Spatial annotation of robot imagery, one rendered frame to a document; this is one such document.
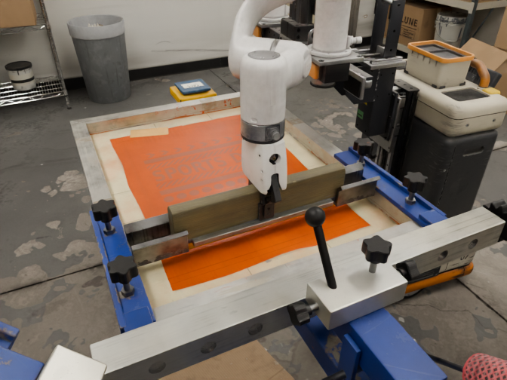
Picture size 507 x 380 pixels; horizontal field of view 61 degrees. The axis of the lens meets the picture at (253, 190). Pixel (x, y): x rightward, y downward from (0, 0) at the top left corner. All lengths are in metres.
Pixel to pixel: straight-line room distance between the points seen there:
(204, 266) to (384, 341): 0.35
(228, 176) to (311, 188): 0.25
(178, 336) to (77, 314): 1.53
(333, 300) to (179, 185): 0.54
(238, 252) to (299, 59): 0.36
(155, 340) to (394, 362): 0.29
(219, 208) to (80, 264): 1.62
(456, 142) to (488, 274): 0.88
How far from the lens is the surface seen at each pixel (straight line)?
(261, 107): 0.69
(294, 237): 0.85
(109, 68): 3.97
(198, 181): 1.01
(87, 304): 2.13
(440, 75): 1.78
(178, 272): 0.79
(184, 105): 1.32
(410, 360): 0.59
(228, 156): 1.11
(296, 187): 0.83
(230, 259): 0.80
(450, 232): 0.79
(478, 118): 1.74
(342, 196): 0.89
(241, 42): 0.77
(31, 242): 2.57
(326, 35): 1.26
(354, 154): 1.05
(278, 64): 0.68
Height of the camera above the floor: 1.50
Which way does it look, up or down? 34 degrees down
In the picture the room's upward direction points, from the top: straight up
